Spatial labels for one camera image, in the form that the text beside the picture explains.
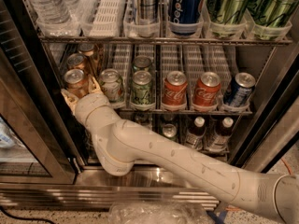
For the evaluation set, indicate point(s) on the red coca-cola can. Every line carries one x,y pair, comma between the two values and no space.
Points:
206,89
175,86

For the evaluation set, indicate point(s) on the red Coca-Cola can left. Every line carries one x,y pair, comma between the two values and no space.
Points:
175,86

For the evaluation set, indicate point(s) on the tall green can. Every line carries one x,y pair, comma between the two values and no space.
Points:
272,13
226,12

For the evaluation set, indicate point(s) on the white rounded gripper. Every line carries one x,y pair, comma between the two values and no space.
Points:
88,104

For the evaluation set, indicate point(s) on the white green soda can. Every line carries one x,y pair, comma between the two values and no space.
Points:
112,85

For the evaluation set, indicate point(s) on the tall green can left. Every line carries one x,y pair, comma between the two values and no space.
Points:
226,12

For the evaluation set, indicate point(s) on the green can bottom shelf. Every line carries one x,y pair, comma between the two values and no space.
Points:
170,131

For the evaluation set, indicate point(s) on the brown bottle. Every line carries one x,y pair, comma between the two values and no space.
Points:
220,135
195,133

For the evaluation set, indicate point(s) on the tall green can right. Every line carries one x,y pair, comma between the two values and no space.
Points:
272,13

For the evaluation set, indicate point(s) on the red Coca-Cola can right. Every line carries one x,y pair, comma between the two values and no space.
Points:
206,89

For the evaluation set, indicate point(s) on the clear water bottle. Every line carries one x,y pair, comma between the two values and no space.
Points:
51,11

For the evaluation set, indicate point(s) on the tall silver striped can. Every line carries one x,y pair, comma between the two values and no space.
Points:
147,11

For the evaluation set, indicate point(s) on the orange soda can middle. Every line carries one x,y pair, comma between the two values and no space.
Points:
78,61

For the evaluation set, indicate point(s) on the orange soda can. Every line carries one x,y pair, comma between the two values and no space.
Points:
78,61
94,55
76,82

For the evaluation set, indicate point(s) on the orange soda can front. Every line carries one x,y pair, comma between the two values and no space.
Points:
76,82

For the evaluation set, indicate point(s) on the green soda can rear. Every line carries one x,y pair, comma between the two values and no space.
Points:
141,63

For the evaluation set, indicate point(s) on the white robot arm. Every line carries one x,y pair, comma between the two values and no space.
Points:
118,143

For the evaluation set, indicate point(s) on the brown bottle right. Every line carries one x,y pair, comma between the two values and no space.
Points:
220,135

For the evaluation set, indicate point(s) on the tall blue Pepsi can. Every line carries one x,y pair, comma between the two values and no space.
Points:
183,16

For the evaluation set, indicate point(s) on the brown bottle left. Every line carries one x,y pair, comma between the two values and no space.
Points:
195,133

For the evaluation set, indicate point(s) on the green soda can front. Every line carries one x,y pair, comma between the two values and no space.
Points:
141,88

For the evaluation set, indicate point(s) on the blue Pepsi can middle shelf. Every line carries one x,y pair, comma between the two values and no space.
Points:
239,90

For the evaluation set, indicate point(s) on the glass fridge door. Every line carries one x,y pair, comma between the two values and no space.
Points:
30,106

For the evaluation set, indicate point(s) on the stainless steel fridge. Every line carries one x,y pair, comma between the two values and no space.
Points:
264,128

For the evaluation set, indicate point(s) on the orange soda can rear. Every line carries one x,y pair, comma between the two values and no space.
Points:
94,55

